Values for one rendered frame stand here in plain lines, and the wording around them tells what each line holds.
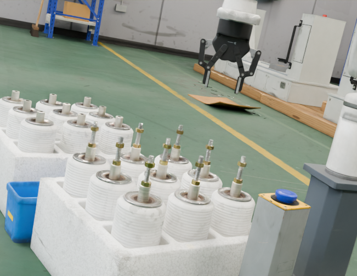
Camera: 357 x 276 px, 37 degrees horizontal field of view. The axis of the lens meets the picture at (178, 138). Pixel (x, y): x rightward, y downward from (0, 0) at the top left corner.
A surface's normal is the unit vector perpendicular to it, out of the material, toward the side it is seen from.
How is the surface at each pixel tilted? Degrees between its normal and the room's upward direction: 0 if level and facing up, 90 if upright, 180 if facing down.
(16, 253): 0
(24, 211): 92
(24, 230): 92
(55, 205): 90
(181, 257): 90
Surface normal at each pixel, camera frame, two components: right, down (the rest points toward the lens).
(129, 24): 0.31, 0.28
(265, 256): -0.80, -0.03
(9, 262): 0.20, -0.95
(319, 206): -0.93, -0.11
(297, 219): 0.56, 0.30
